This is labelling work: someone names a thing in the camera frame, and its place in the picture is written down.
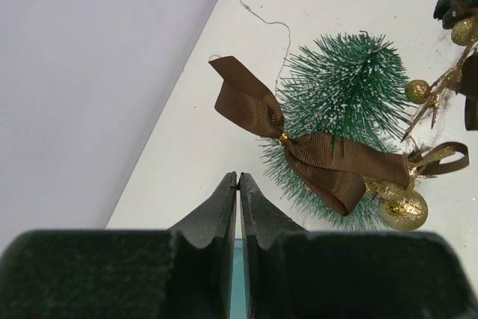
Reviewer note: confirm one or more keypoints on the small frosted green christmas tree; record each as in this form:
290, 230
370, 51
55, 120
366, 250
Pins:
348, 85

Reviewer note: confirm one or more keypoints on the clear battery box fairy lights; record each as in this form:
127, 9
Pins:
262, 45

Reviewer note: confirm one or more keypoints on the gold berry sprig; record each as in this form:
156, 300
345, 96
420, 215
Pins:
460, 78

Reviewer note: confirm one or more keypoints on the teal transparent plastic bin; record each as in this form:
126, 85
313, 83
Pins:
238, 297

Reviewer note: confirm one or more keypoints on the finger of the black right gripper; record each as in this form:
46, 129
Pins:
450, 12

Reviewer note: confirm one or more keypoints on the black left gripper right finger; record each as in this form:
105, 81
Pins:
263, 225

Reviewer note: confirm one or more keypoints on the gold ball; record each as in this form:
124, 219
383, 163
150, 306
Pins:
406, 211

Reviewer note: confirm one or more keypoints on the brown ribbon bow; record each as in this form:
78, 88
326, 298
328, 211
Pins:
339, 170

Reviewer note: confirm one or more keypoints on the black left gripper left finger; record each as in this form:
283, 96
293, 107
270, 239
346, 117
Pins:
201, 285

